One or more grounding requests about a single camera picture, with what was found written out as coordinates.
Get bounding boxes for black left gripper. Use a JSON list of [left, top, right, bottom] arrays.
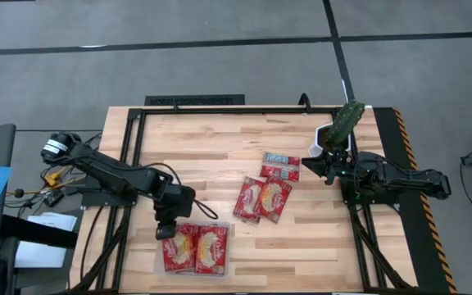
[[152, 184, 196, 241]]

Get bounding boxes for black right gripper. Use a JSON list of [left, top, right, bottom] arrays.
[[301, 152, 348, 184]]

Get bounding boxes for red popcorn bag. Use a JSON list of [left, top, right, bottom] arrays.
[[194, 225, 229, 276], [232, 175, 266, 225], [253, 175, 293, 225], [260, 152, 302, 183], [161, 223, 199, 274]]

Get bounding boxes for white plant pot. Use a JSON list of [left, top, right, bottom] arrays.
[[308, 124, 352, 159]]

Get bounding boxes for green cactus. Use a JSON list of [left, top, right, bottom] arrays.
[[325, 100, 366, 149]]

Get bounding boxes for clear plastic basket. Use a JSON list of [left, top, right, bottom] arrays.
[[153, 220, 233, 279]]

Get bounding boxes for black mat with hazard stripe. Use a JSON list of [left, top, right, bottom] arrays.
[[373, 107, 458, 294]]

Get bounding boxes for white paper sheets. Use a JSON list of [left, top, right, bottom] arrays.
[[14, 211, 78, 270]]

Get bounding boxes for small black box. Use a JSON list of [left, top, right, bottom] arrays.
[[43, 190, 65, 207]]

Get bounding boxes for black bar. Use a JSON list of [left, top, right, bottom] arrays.
[[0, 215, 79, 249]]

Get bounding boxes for black floor vent grille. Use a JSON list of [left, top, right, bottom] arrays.
[[144, 94, 246, 107]]

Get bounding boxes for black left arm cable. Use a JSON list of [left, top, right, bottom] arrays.
[[137, 162, 220, 220]]

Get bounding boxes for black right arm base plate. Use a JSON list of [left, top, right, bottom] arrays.
[[340, 175, 401, 206]]

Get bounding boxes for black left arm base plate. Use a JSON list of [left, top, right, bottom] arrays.
[[80, 175, 139, 207]]

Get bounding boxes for black metal table frame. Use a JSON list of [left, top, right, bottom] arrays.
[[70, 105, 417, 294]]

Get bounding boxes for yellow cable connector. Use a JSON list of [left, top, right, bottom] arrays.
[[45, 171, 63, 188]]

